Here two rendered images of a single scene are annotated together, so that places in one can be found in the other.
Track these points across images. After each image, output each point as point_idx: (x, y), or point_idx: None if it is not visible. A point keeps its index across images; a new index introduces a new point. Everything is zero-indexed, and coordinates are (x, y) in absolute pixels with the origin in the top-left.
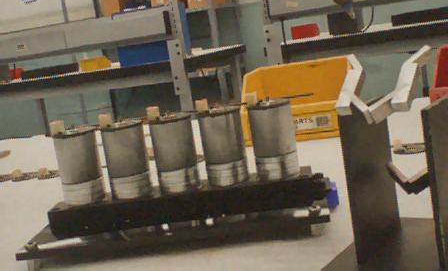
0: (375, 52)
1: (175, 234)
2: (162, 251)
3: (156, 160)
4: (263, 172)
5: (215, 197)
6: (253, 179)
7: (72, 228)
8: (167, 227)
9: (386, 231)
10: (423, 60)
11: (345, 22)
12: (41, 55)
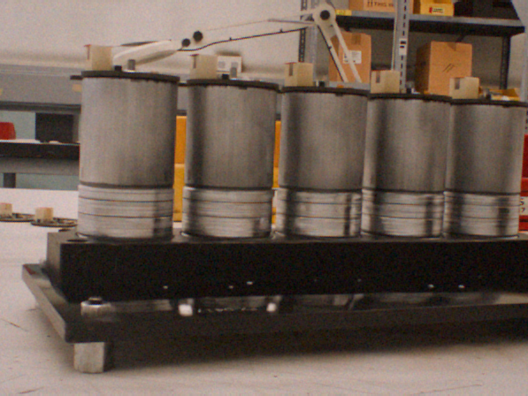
0: None
1: (437, 308)
2: (378, 346)
3: (302, 168)
4: (478, 221)
5: (407, 255)
6: (445, 234)
7: (126, 287)
8: (384, 297)
9: None
10: None
11: (58, 128)
12: None
